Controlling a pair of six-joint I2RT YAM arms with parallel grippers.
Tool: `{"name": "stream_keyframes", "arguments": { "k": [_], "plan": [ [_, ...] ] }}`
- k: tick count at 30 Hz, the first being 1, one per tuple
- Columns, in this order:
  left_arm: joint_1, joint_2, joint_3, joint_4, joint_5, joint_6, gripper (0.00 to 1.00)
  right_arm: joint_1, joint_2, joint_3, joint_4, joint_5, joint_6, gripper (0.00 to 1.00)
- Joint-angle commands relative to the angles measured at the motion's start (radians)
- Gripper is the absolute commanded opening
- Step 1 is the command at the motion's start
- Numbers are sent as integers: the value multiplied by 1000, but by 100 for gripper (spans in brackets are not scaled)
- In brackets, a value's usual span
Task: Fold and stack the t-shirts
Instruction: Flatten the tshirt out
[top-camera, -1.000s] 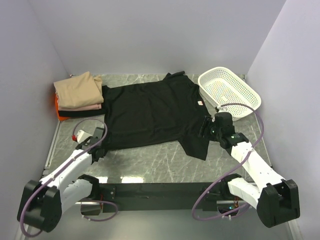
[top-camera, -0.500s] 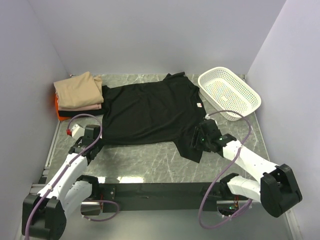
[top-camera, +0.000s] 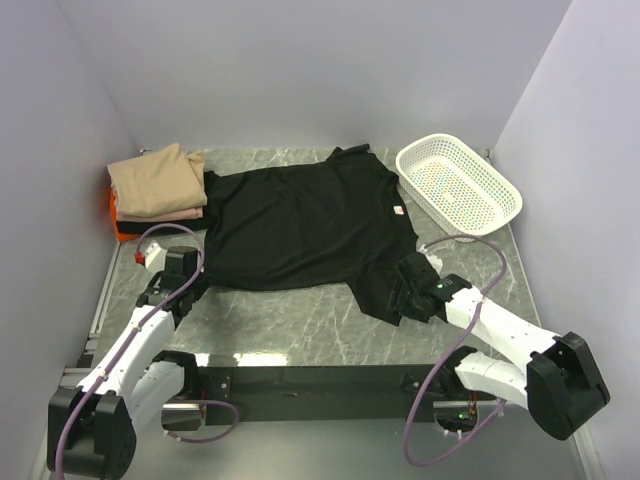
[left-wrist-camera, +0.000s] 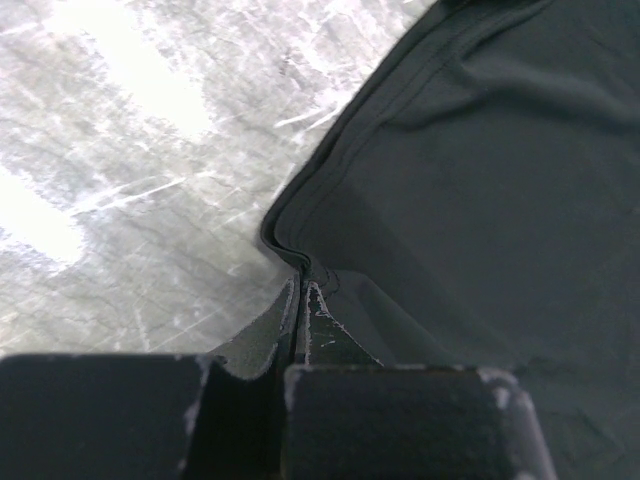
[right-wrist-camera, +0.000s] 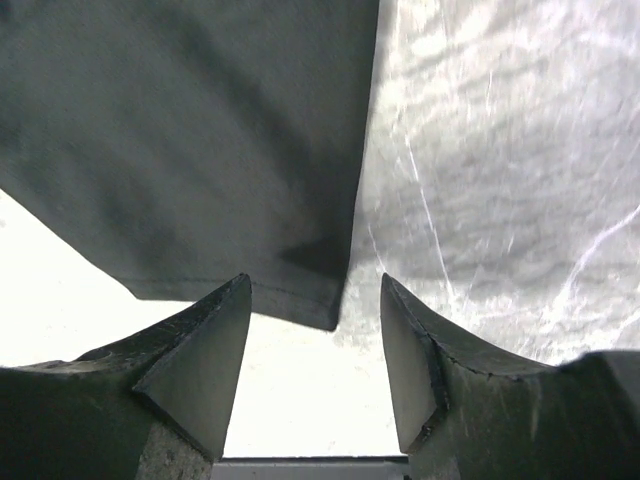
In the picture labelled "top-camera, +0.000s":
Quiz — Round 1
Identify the black t-shirt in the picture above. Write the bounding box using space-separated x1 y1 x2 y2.
204 145 418 325
117 170 216 236

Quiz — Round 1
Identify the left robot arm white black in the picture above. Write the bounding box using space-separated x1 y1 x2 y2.
47 245 211 479

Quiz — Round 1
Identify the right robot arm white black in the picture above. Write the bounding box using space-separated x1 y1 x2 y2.
389 252 610 440

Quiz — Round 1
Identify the folded orange t-shirt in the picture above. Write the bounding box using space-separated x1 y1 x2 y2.
109 189 154 243

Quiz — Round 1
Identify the folded pink t-shirt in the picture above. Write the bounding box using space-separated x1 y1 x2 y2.
116 207 203 223

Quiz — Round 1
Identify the folded black t-shirt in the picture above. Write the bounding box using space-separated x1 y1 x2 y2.
117 170 216 236

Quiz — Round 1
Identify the white perforated plastic basket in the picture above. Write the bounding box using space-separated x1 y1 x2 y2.
395 133 523 237

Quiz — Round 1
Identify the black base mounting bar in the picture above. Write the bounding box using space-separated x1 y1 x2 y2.
159 364 481 429

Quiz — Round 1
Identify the folded beige t-shirt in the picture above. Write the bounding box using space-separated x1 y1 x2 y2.
107 143 207 221

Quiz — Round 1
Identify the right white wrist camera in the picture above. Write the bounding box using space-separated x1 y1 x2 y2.
418 246 444 274

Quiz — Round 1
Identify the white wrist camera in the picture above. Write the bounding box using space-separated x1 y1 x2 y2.
418 246 444 274
134 241 168 274

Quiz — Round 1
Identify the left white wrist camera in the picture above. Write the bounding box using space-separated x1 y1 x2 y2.
134 241 168 274

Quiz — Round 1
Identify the aluminium rail frame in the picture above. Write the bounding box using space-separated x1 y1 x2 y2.
29 239 124 480

